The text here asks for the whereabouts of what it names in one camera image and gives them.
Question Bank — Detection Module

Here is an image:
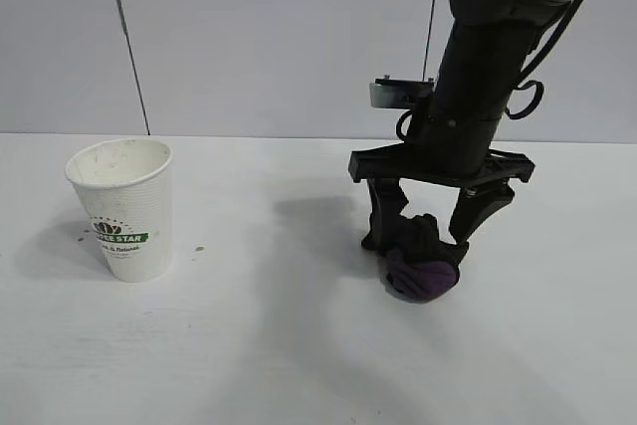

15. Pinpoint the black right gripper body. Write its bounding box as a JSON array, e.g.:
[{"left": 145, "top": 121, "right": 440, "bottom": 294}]
[{"left": 347, "top": 96, "right": 536, "bottom": 191}]

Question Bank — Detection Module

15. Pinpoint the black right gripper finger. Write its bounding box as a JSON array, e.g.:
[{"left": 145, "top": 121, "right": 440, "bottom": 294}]
[
  {"left": 361, "top": 179, "right": 411, "bottom": 253},
  {"left": 448, "top": 185, "right": 515, "bottom": 243}
]

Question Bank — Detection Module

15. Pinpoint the black and purple cloth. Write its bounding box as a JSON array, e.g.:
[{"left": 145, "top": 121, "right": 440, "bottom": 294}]
[{"left": 380, "top": 213, "right": 472, "bottom": 303}]

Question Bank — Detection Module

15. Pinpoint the white paper coffee cup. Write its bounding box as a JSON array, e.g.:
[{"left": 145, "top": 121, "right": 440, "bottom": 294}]
[{"left": 64, "top": 138, "right": 174, "bottom": 283}]

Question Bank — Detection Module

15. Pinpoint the short black camera cable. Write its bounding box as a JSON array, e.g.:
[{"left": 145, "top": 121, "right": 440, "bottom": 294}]
[{"left": 396, "top": 108, "right": 424, "bottom": 143}]

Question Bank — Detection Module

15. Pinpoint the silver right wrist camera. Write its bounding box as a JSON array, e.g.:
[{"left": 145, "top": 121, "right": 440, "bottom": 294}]
[{"left": 368, "top": 75, "right": 435, "bottom": 110}]

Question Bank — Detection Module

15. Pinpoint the long black arm cable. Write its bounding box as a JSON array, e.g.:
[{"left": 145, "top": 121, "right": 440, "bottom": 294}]
[{"left": 506, "top": 0, "right": 606, "bottom": 120}]

